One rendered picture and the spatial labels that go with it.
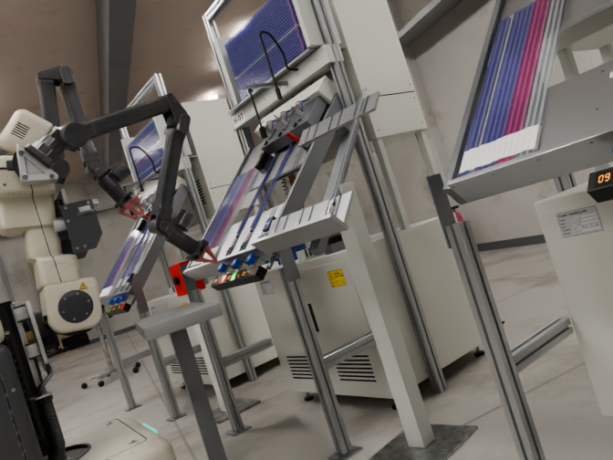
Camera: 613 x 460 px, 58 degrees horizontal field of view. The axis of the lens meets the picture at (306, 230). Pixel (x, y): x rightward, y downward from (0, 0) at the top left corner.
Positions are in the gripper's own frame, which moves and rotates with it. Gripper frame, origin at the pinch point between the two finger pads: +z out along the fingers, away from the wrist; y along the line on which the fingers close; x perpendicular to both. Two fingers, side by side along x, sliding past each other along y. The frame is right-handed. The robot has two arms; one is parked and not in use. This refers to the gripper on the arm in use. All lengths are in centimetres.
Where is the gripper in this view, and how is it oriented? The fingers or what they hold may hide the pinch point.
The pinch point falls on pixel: (214, 260)
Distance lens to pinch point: 207.4
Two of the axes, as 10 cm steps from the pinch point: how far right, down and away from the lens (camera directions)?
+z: 7.6, 5.2, 3.9
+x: -3.5, 8.3, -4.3
